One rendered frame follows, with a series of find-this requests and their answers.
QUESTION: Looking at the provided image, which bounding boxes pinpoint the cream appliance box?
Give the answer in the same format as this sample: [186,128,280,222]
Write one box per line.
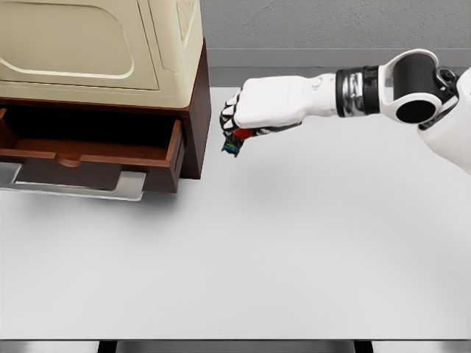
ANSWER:
[0,0,205,110]

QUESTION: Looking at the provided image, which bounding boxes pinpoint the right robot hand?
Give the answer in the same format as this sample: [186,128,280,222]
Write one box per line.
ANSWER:
[219,75,314,140]

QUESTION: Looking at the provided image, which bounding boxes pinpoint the brown wooden drawer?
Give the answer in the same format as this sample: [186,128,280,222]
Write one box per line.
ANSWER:
[0,107,186,194]

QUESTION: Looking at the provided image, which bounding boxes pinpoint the silver drawer handle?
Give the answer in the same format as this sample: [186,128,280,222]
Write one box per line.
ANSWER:
[0,162,147,202]

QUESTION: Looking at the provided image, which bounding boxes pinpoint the brown wooden cabinet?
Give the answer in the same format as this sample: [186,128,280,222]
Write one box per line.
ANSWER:
[0,36,212,181]

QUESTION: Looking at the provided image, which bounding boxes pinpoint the small red black switch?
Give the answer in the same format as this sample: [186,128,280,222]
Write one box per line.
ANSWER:
[221,127,255,158]

